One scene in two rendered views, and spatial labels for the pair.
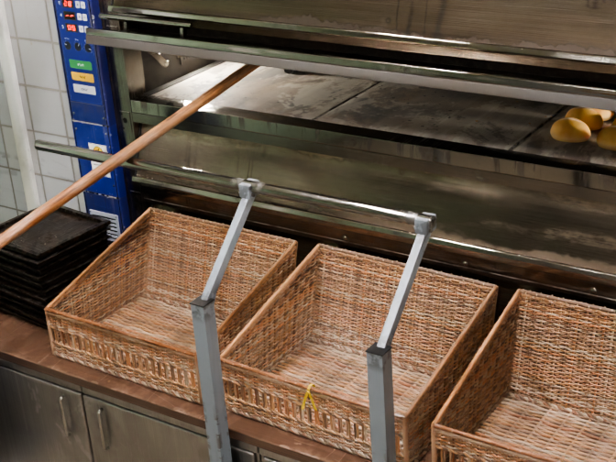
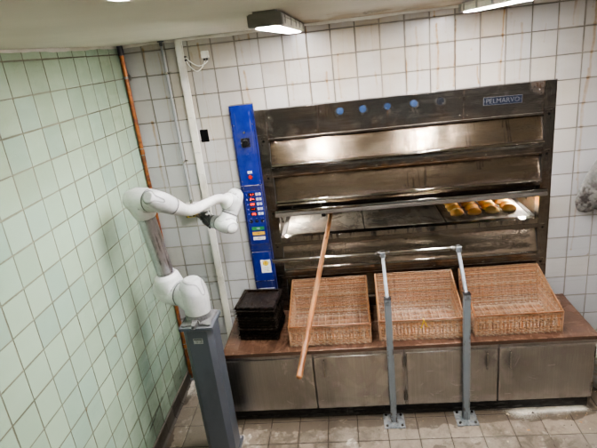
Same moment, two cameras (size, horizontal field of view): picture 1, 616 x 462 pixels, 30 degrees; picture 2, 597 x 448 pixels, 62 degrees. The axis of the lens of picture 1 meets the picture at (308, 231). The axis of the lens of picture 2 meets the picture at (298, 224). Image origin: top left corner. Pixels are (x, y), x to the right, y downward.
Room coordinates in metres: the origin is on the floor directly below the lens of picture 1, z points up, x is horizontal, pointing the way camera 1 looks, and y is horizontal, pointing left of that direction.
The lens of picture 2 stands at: (0.24, 2.02, 2.48)
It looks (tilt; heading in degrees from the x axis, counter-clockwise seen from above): 20 degrees down; 331
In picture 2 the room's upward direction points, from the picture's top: 7 degrees counter-clockwise
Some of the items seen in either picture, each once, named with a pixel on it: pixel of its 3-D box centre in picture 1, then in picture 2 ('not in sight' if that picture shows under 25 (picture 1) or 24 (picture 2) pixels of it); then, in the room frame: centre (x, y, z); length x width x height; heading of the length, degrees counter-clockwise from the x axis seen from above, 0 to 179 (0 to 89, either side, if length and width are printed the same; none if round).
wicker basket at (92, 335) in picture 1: (173, 298); (330, 309); (2.87, 0.39, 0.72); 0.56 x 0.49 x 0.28; 54
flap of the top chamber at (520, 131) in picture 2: not in sight; (402, 141); (2.75, -0.24, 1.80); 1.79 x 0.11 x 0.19; 55
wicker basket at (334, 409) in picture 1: (358, 346); (417, 303); (2.52, -0.11, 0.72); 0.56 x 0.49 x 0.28; 54
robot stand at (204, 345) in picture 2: not in sight; (213, 388); (2.88, 1.30, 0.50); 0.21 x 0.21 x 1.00; 53
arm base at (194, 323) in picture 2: not in sight; (197, 316); (2.87, 1.31, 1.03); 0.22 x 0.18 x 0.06; 143
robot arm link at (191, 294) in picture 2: not in sight; (193, 294); (2.89, 1.31, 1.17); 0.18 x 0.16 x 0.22; 26
